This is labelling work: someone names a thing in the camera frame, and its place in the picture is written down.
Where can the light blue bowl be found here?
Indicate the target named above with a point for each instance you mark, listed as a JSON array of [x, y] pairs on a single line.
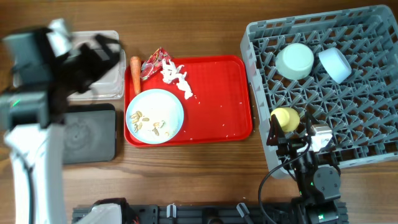
[[335, 64]]

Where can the light blue plate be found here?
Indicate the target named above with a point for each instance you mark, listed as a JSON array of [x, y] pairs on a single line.
[[160, 103]]

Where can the orange carrot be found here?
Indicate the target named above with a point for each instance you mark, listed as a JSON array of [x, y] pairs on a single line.
[[135, 66]]

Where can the red serving tray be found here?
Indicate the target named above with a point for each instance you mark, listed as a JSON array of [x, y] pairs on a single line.
[[219, 109]]

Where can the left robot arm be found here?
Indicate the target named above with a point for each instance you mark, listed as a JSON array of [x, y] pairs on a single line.
[[34, 132]]

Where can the green saucer bowl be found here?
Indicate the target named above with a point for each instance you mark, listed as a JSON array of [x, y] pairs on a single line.
[[295, 61]]

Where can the food scraps and rice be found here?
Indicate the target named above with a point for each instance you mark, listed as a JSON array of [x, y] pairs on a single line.
[[148, 124]]

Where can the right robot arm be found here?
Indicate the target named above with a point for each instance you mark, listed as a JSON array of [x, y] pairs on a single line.
[[318, 185]]

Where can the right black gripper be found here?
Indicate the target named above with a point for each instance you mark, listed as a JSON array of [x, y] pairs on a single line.
[[294, 146]]

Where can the black plastic tray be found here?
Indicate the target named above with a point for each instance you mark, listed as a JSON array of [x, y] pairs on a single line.
[[90, 134]]

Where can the grey dishwasher rack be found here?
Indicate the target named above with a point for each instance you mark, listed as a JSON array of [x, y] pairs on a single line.
[[362, 110]]

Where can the red snack wrapper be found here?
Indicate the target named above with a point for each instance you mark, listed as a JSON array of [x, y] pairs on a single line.
[[154, 63]]

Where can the clear plastic bin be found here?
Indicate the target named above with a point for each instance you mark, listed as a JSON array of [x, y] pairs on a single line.
[[55, 64]]

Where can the yellow plastic cup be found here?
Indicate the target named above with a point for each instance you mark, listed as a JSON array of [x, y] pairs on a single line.
[[288, 118]]

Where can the white tissue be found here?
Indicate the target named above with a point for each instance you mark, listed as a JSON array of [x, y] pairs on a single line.
[[170, 73]]

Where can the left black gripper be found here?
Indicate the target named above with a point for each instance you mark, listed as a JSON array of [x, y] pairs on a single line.
[[101, 65]]

